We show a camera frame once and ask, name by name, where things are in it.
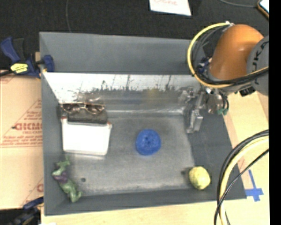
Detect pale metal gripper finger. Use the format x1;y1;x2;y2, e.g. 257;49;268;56
192;112;204;132
185;109;195;134

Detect blue ball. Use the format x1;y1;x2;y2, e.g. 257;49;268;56
135;128;162;157

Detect grey metal bin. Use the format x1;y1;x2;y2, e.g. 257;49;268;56
39;31;247;216

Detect black flat block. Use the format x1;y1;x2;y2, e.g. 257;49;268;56
66;110;108;125

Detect gold-rimmed sunglasses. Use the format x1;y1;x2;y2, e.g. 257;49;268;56
60;102;106;116

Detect white box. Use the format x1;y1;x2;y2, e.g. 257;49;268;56
60;118;113;156

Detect green and purple toy figure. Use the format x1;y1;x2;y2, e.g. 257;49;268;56
51;155;83;203

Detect brown cardboard board red print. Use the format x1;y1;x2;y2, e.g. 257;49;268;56
0;69;44;210

